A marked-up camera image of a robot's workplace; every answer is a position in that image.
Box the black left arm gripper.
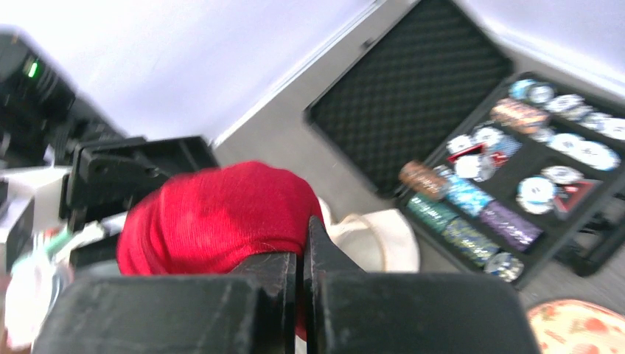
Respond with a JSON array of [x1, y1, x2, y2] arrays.
[[59, 136, 218, 232]]

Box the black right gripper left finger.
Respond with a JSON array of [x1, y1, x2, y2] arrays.
[[32, 253, 296, 354]]

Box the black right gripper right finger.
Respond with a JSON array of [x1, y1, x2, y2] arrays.
[[302, 217, 540, 354]]

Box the red bra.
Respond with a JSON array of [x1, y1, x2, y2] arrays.
[[116, 161, 325, 343]]

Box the floral mesh laundry bag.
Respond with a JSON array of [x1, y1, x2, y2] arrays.
[[527, 299, 624, 354]]

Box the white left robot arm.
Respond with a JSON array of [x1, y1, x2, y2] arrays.
[[1, 29, 218, 233]]

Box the black poker chip case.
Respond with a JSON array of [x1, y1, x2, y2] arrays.
[[307, 1, 624, 288]]

